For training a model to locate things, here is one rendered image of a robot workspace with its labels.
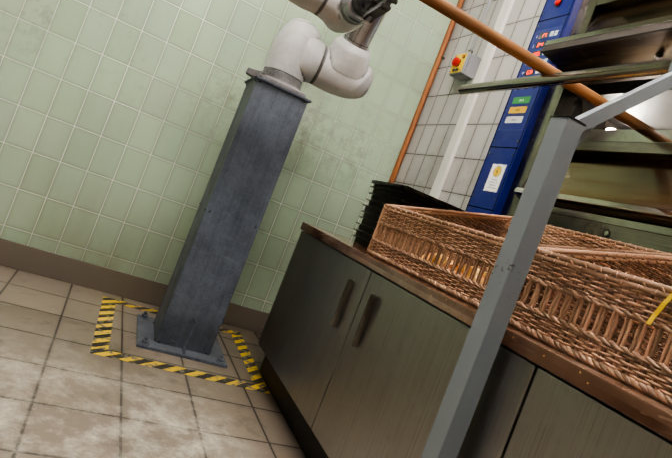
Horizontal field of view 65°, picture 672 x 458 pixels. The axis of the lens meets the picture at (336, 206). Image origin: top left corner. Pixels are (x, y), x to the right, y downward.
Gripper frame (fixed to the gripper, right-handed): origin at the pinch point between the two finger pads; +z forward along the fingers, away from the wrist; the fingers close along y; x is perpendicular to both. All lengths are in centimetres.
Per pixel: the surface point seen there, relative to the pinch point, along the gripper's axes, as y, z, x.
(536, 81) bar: 3.4, -0.2, -43.8
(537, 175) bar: 34, 38, -21
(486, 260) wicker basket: 51, 21, -32
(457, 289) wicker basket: 59, 16, -32
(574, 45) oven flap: -20, -18, -66
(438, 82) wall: -23, -116, -81
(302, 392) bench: 104, -25, -26
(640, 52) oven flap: -19, -1, -74
